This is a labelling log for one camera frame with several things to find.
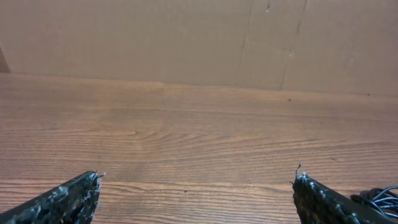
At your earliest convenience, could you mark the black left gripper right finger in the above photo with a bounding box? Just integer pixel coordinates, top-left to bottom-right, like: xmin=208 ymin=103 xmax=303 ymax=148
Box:
xmin=292 ymin=168 xmax=395 ymax=224

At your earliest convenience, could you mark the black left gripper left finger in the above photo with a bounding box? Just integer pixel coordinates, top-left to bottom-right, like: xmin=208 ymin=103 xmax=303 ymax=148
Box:
xmin=1 ymin=170 xmax=104 ymax=224

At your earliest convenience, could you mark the thick black USB cable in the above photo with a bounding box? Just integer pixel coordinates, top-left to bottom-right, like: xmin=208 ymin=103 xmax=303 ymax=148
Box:
xmin=349 ymin=185 xmax=398 ymax=219

